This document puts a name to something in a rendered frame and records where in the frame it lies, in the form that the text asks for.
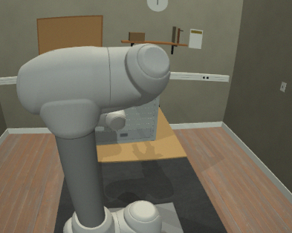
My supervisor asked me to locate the tan wooden board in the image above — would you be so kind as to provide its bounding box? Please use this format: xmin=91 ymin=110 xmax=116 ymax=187
xmin=97 ymin=107 xmax=187 ymax=163

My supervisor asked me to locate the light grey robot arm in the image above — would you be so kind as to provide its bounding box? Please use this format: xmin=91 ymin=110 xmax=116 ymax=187
xmin=16 ymin=44 xmax=171 ymax=233

